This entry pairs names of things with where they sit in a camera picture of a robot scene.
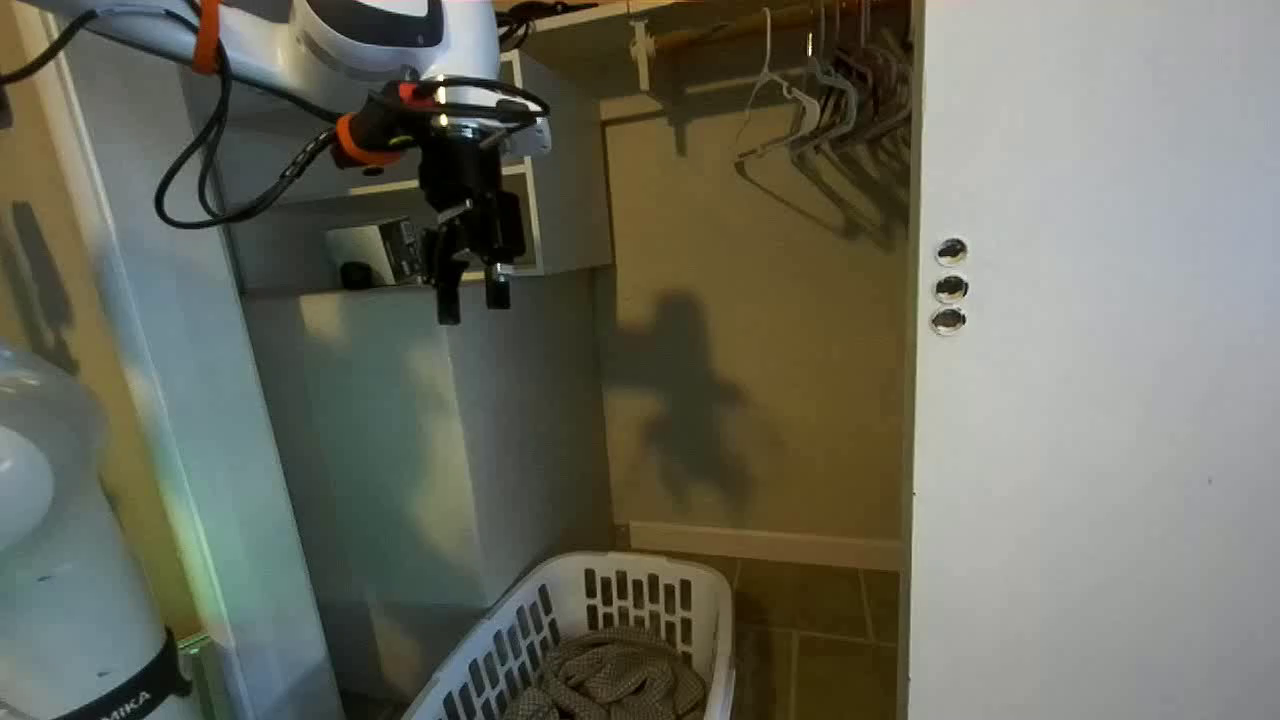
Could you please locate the white baseboard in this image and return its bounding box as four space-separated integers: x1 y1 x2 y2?
619 515 909 575

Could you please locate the grey plastic hanger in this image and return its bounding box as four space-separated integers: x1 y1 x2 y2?
812 11 919 204
782 51 912 258

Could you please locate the black and white box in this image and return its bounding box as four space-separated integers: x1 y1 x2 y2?
325 217 426 291

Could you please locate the white plastic laundry basket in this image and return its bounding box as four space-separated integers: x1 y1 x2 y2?
397 547 740 720

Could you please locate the black cable bundle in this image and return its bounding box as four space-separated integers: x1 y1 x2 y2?
496 0 601 44

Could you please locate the white closet shelf board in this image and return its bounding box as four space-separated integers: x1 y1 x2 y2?
522 0 925 132

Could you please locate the black wrist camera, orange clip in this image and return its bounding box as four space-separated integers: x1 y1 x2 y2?
328 82 437 171

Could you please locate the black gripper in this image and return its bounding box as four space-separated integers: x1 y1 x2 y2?
417 127 528 327

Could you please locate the white two-tier shelf unit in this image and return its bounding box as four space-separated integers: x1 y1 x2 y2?
212 48 619 300

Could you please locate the white door with latch holes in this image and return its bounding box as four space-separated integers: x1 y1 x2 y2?
901 0 1280 720

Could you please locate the white wire hanger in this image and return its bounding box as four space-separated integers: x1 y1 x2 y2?
733 4 859 244

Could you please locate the white closet rod bracket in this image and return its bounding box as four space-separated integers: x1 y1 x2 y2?
622 17 665 98

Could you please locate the grey clothes pile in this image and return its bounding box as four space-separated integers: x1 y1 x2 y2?
496 630 712 720

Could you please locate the tall white cabinet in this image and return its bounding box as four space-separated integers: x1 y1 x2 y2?
245 269 619 711

